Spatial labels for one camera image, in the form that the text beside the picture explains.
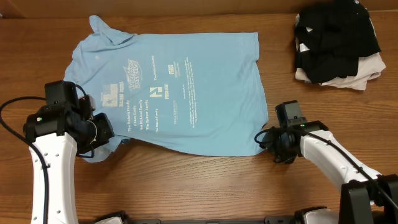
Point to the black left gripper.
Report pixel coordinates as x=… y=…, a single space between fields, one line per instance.
x=101 y=131

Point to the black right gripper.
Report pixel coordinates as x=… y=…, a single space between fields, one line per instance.
x=269 y=144

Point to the light blue t-shirt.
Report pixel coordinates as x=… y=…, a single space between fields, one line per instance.
x=198 y=94

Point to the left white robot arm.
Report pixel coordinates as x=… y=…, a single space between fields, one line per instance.
x=59 y=135

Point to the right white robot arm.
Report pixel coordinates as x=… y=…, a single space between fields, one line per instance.
x=366 y=196

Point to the pile of black clothes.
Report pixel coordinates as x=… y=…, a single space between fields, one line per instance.
x=332 y=37

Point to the white folded garment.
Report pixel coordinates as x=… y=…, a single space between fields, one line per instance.
x=369 y=68

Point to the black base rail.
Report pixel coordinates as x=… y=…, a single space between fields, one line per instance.
x=267 y=220

